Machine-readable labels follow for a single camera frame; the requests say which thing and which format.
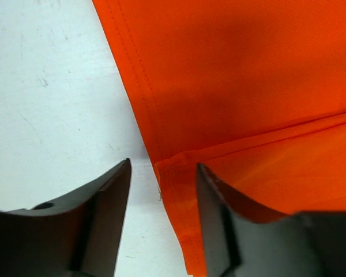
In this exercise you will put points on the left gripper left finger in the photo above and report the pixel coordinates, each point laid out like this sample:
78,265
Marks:
77,234

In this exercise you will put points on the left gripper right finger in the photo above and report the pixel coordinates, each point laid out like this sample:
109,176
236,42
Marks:
242,237

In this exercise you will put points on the orange t shirt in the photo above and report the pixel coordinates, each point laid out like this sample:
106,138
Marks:
256,90

